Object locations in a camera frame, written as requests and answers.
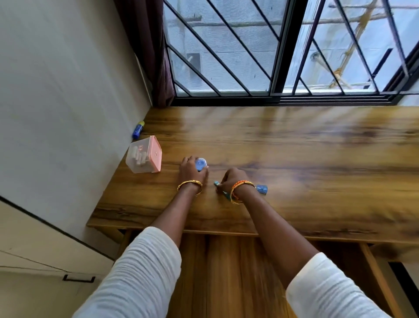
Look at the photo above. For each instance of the small blue round container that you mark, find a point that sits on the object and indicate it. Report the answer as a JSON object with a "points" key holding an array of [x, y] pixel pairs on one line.
{"points": [[201, 163]]}

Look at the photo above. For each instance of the person's left forearm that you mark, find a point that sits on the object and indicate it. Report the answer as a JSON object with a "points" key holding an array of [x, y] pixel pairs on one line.
{"points": [[173, 209]]}

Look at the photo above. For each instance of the person's right forearm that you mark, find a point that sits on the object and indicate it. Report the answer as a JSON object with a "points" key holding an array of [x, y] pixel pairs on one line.
{"points": [[275, 229]]}

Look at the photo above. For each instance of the blue and yellow tube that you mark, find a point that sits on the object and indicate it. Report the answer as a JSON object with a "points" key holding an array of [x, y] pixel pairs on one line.
{"points": [[138, 130]]}

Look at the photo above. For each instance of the clear box with pink lid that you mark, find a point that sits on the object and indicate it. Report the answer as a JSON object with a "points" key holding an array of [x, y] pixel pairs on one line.
{"points": [[144, 154]]}

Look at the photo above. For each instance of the black window grille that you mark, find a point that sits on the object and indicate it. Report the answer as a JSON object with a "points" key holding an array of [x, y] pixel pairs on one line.
{"points": [[278, 46]]}

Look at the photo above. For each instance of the person's right hand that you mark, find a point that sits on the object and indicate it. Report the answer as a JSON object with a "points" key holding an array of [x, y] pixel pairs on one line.
{"points": [[233, 178]]}

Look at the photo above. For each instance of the teal pen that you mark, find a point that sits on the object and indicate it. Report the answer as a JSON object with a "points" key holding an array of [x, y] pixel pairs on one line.
{"points": [[222, 191]]}

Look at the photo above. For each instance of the orange and gold bangles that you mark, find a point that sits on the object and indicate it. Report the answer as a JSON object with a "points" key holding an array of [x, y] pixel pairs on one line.
{"points": [[239, 191]]}

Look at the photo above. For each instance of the small blue cap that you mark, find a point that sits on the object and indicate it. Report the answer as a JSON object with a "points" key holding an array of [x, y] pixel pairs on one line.
{"points": [[262, 189]]}

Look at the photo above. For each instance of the white left sleeve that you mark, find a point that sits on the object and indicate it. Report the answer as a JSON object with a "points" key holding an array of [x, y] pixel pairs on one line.
{"points": [[134, 278]]}

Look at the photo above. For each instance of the person's left fingers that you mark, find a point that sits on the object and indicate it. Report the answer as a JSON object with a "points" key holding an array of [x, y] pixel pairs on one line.
{"points": [[189, 160]]}

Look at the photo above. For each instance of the black sliding window frame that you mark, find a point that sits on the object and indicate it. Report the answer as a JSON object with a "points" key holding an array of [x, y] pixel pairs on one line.
{"points": [[288, 82]]}

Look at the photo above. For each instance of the white right sleeve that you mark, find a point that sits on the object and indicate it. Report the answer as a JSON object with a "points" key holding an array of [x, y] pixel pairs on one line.
{"points": [[334, 291]]}

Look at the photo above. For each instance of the person's left hand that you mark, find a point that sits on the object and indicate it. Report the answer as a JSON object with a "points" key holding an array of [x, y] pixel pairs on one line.
{"points": [[189, 171]]}

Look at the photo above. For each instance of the dark maroon curtain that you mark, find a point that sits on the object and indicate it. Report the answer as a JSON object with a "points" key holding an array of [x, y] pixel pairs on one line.
{"points": [[147, 49]]}

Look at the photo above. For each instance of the gold bangle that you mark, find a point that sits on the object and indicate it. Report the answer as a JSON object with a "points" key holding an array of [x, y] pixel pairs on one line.
{"points": [[190, 184]]}

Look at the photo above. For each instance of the white sleeve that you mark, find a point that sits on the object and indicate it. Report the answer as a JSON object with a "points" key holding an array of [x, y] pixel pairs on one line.
{"points": [[334, 291], [134, 278]]}

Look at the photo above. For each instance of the cream cabinet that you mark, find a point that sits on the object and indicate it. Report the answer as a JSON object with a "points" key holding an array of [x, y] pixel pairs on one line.
{"points": [[42, 258]]}

